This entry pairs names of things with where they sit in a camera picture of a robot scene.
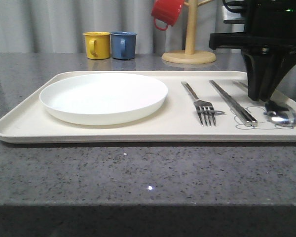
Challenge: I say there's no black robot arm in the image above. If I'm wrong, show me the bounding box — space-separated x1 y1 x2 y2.
209 0 296 101

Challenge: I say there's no blue enamel mug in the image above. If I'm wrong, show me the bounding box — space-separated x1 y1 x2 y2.
111 31 137 60

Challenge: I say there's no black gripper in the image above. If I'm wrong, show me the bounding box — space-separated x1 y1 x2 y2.
209 32 296 102

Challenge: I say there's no white round plate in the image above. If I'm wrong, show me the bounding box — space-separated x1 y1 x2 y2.
39 73 168 125

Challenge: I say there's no silver metal spoon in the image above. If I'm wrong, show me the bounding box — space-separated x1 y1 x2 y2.
232 80 296 129

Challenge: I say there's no grey pleated curtain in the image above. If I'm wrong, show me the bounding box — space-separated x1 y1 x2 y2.
0 0 296 54

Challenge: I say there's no cream rabbit print tray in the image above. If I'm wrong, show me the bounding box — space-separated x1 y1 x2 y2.
0 71 296 143

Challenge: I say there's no red enamel mug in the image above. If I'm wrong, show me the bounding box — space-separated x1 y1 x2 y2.
151 0 185 31

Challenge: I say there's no wooden mug tree stand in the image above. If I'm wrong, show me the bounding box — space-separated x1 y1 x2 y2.
162 0 216 64

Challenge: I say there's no silver metal chopstick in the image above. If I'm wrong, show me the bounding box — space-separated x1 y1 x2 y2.
211 79 259 127
209 79 253 127

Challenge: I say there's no yellow enamel mug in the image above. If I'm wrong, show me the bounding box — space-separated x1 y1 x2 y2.
83 32 111 60

